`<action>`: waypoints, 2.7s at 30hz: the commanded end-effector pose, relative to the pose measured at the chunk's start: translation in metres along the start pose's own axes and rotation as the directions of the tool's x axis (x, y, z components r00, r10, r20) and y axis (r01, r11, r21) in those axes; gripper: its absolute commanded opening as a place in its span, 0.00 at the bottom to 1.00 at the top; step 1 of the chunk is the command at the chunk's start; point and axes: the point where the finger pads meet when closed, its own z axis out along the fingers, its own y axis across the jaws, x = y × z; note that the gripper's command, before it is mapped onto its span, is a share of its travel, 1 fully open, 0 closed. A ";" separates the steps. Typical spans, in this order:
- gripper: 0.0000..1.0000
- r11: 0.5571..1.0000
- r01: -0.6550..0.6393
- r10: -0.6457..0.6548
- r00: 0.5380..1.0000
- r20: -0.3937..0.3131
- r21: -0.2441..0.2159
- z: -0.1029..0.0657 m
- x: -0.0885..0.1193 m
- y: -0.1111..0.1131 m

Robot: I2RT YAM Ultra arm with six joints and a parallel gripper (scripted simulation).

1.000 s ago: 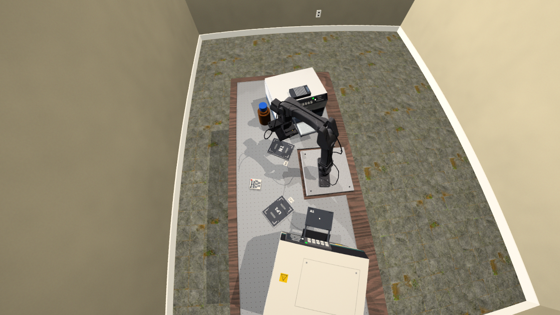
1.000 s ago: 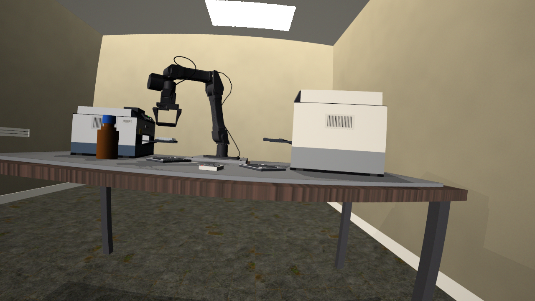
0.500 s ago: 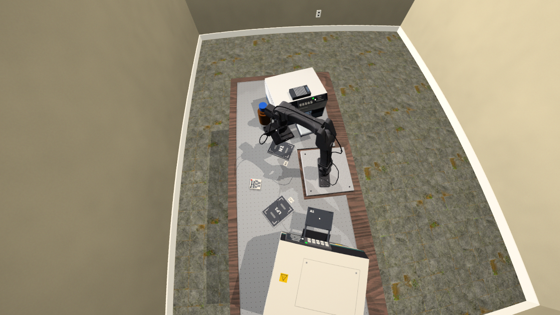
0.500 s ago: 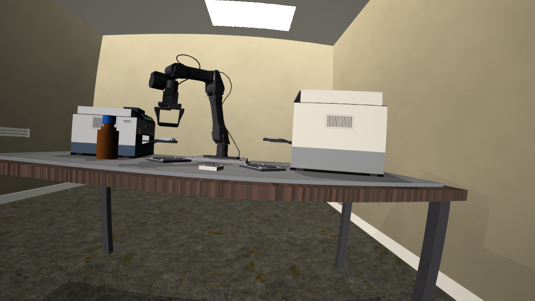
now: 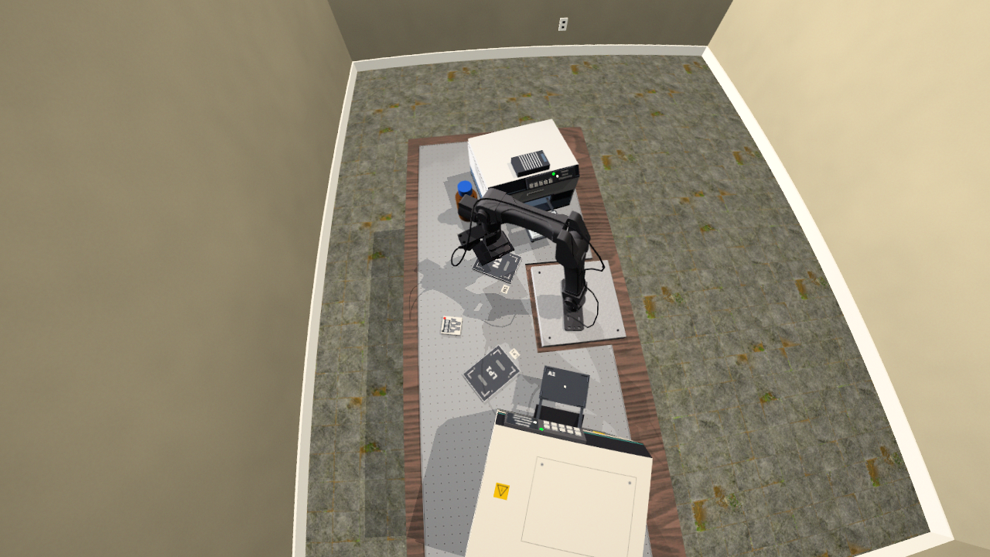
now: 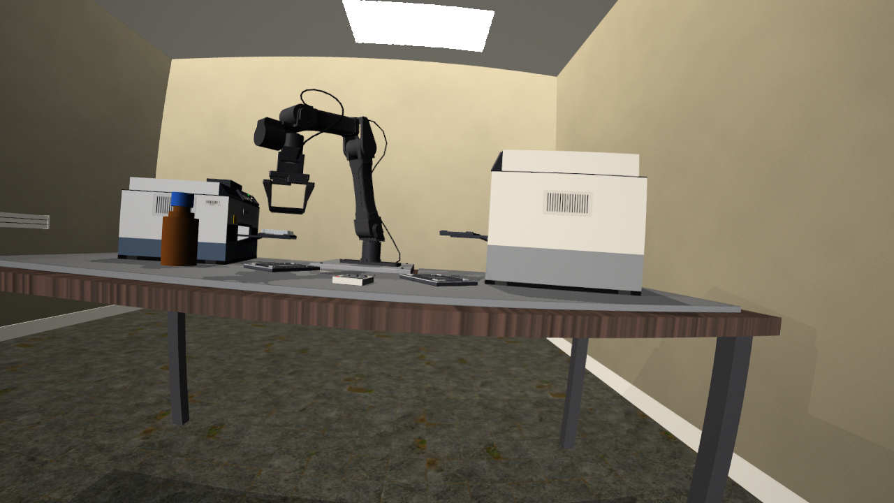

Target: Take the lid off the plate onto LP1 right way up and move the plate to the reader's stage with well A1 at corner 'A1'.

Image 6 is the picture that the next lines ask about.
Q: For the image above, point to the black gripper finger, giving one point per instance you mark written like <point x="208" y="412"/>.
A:
<point x="268" y="190"/>
<point x="309" y="188"/>

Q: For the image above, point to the brown bottle with blue cap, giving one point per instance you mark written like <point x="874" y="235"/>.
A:
<point x="179" y="242"/>

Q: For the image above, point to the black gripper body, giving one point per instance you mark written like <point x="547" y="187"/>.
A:
<point x="277" y="177"/>

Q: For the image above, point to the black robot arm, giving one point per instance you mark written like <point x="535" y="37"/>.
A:
<point x="283" y="135"/>

